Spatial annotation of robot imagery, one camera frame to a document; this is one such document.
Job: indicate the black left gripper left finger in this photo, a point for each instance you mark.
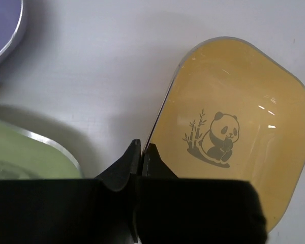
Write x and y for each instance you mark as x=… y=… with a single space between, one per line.
x=84 y=210

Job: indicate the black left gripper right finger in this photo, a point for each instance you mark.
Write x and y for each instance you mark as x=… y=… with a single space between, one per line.
x=180 y=210

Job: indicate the yellow panda plate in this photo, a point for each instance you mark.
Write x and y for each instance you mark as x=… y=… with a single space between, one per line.
x=232 y=112

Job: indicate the green panda plate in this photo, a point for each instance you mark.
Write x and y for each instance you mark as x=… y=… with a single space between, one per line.
x=25 y=155

